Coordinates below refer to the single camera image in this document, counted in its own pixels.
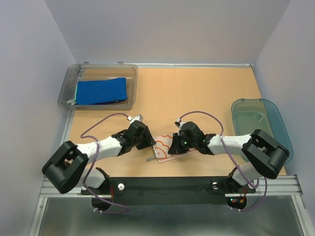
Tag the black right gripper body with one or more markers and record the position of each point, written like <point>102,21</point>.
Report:
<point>182,143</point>

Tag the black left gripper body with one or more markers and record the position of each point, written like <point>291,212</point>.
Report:
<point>144,140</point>

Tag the orange white patterned towel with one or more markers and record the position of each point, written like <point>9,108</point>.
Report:
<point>161,148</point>

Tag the blue towel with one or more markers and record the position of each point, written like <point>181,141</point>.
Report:
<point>101,91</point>

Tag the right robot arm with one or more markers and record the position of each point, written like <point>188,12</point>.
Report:
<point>266,156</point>

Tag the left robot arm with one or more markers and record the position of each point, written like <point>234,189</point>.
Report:
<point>67,166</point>

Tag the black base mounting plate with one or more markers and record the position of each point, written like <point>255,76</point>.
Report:
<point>137,191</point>

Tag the teal plastic bin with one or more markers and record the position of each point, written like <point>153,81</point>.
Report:
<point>251,114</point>

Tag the smoky clear plastic bin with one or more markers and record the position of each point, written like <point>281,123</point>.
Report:
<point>92,72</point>

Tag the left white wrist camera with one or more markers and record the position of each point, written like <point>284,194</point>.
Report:
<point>135,118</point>

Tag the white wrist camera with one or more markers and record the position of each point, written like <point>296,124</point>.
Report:
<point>179,123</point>
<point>135,118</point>

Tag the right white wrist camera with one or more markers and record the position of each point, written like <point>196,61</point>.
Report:
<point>179,123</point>

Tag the aluminium frame rail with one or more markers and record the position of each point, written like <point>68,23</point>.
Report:
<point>163,94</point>

